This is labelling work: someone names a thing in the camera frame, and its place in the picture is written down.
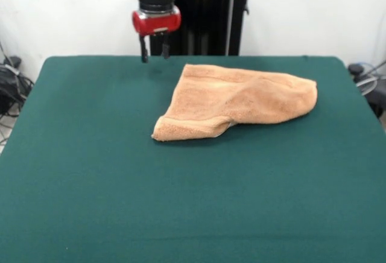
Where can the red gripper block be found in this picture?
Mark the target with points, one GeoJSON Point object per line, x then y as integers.
{"type": "Point", "coordinates": [156, 23]}

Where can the tan terry towel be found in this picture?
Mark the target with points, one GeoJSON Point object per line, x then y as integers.
{"type": "Point", "coordinates": [241, 100]}

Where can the dark green table cloth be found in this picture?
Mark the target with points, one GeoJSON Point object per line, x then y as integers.
{"type": "Point", "coordinates": [120, 184]}

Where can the black floor equipment lump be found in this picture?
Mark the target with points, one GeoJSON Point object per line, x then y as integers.
{"type": "Point", "coordinates": [377, 94]}
{"type": "Point", "coordinates": [9, 88]}

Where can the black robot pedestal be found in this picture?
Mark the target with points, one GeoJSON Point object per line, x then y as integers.
{"type": "Point", "coordinates": [205, 18]}

